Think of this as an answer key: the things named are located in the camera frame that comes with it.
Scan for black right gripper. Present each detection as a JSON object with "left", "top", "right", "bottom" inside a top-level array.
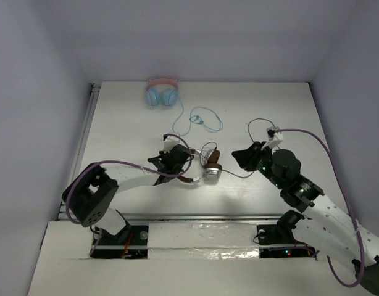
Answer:
[{"left": 232, "top": 141, "right": 285, "bottom": 189}]

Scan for brown silver headphones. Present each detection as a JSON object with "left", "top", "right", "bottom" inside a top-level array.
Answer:
[{"left": 177, "top": 148, "right": 222, "bottom": 184}]

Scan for thin black headphone cable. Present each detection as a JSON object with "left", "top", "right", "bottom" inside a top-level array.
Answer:
[{"left": 198, "top": 118, "right": 277, "bottom": 179}]

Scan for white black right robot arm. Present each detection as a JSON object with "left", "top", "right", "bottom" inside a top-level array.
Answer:
[{"left": 231, "top": 142, "right": 379, "bottom": 295}]

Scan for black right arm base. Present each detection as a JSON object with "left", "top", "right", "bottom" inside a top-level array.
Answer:
[{"left": 252, "top": 210, "right": 319, "bottom": 258}]

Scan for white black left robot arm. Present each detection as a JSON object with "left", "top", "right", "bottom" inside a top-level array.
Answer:
[{"left": 62, "top": 144, "right": 192, "bottom": 245}]

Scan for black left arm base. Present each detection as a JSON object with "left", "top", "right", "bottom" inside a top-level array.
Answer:
[{"left": 90, "top": 225, "right": 149, "bottom": 260}]

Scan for blue pink headphones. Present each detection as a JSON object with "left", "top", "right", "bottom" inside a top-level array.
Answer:
[{"left": 145, "top": 78, "right": 178, "bottom": 107}]

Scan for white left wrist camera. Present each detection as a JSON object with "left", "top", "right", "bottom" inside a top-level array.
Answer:
[{"left": 163, "top": 133, "right": 180, "bottom": 152}]

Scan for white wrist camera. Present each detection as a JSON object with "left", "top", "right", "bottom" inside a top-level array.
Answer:
[
  {"left": 163, "top": 133, "right": 180, "bottom": 152},
  {"left": 262, "top": 126, "right": 284, "bottom": 150}
]

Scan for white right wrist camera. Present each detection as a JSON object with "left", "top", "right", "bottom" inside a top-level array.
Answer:
[{"left": 262, "top": 126, "right": 284, "bottom": 150}]

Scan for thin blue headphone cable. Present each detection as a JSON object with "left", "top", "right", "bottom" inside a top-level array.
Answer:
[{"left": 171, "top": 101, "right": 224, "bottom": 137}]

